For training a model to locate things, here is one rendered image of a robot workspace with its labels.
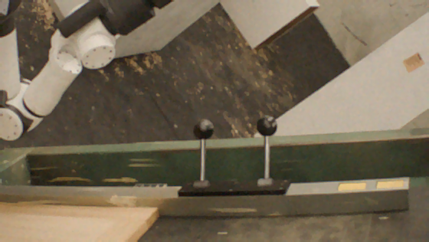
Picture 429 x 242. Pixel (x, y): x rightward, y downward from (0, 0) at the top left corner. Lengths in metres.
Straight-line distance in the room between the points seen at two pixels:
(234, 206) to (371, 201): 0.25
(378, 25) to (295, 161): 7.72
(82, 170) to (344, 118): 3.33
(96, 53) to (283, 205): 0.42
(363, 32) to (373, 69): 4.48
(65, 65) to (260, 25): 4.89
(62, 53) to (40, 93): 0.09
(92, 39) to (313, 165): 0.52
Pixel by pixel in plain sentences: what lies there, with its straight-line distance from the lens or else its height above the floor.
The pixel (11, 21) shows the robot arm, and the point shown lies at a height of 1.30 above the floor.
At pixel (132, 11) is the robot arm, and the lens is 1.11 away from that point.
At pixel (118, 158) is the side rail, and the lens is 1.46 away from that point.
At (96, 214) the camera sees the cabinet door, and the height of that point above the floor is 1.21.
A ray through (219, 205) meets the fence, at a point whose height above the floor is 1.42.
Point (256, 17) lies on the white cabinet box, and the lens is 6.02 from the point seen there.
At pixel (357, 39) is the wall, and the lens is 9.05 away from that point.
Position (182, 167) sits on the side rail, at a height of 1.26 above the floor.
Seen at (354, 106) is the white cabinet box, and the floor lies 0.83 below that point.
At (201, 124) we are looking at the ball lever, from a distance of 1.14.
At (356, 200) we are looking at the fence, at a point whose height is 1.63.
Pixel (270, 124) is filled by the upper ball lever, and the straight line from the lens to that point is 1.10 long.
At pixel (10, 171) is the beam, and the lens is 1.55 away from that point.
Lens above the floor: 1.97
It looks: 26 degrees down
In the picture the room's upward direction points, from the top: 54 degrees clockwise
